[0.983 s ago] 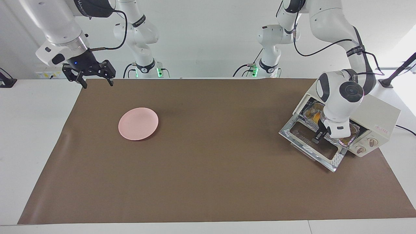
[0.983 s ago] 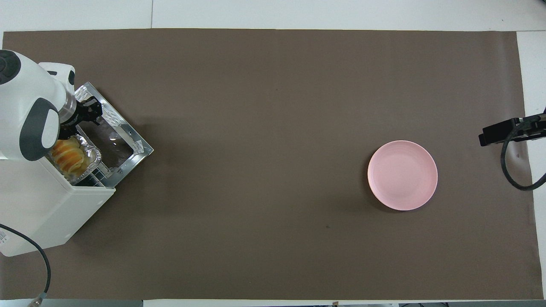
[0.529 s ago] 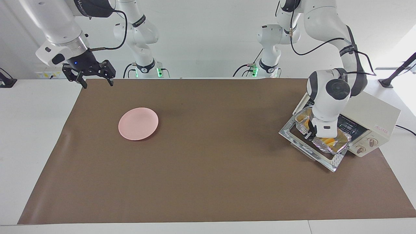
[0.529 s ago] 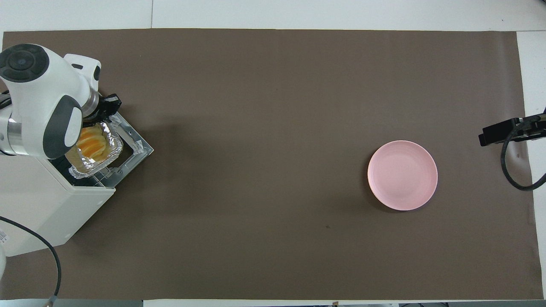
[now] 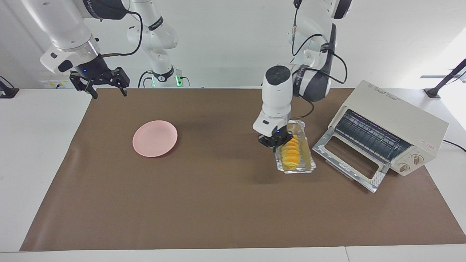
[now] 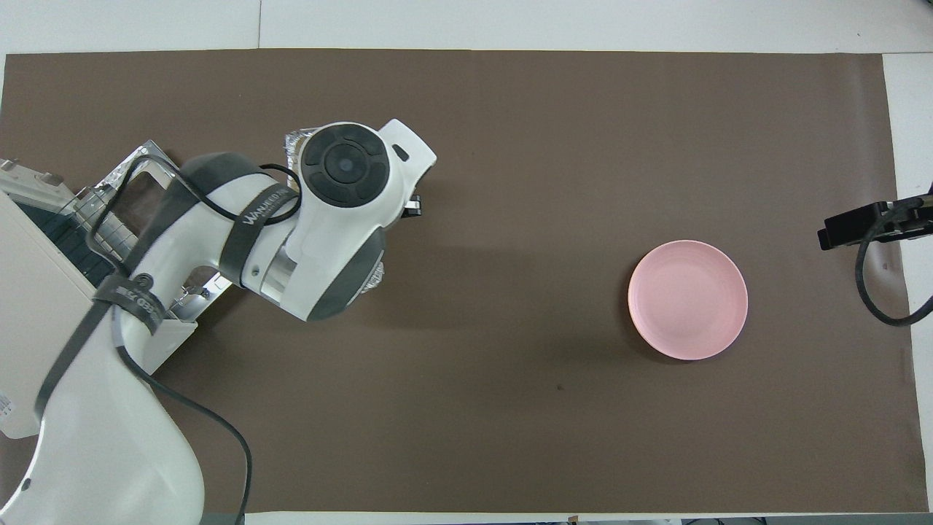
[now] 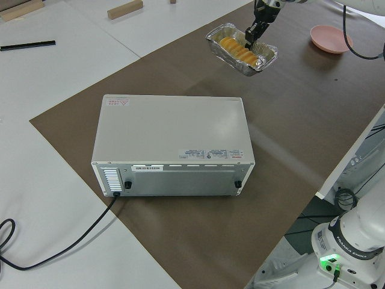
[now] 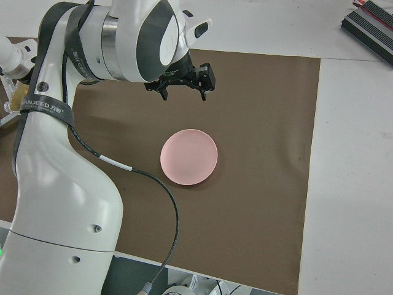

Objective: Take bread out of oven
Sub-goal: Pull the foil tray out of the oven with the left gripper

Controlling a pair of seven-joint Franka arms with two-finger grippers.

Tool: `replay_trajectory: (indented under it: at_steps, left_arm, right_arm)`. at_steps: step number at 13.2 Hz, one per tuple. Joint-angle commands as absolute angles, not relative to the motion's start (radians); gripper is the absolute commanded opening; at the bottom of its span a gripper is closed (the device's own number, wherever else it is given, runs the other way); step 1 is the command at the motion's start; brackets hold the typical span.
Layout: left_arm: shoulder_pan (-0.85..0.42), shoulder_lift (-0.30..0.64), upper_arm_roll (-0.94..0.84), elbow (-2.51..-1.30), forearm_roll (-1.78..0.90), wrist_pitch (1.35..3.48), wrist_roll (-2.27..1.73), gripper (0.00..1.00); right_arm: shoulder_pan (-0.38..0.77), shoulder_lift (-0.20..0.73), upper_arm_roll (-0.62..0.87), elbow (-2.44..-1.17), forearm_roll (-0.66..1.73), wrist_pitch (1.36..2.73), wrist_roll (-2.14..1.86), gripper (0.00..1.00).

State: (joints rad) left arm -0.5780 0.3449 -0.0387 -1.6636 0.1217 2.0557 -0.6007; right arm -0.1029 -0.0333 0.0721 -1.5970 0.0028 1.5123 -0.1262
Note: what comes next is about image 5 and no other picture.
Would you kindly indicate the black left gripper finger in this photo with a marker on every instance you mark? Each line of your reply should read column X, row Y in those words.
column 273, row 148

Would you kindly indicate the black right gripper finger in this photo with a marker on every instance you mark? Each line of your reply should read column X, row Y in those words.
column 123, row 91
column 93, row 92

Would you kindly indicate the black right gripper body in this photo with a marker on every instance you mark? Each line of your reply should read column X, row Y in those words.
column 95, row 71

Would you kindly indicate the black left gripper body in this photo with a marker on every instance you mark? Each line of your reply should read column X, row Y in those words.
column 276, row 139

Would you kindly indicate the sliced golden bread loaf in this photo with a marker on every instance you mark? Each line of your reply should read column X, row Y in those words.
column 291, row 156

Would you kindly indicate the aluminium foil tray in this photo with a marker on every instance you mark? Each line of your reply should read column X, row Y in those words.
column 309, row 160

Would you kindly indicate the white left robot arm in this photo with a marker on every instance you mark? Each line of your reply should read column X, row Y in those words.
column 278, row 98

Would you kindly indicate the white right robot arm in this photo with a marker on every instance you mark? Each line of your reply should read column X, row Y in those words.
column 65, row 29

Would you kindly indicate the glass oven door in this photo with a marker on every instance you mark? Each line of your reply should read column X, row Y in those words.
column 329, row 154

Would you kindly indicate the metal oven rack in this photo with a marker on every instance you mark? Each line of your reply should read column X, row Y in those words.
column 367, row 134

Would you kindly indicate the white toaster oven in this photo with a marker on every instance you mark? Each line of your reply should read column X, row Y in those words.
column 400, row 112

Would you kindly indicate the beige oven knob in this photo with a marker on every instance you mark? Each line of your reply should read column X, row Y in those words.
column 404, row 167
column 417, row 159

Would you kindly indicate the pink round plate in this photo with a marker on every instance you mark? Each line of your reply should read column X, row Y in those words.
column 155, row 138

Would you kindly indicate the brown table mat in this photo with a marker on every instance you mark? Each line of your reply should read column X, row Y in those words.
column 218, row 203

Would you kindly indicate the black clamp base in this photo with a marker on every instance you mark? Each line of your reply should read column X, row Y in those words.
column 8, row 91

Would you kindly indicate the white wall socket strip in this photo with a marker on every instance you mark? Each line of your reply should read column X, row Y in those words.
column 54, row 84

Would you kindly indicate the black camera stand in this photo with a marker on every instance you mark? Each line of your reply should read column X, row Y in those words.
column 433, row 92

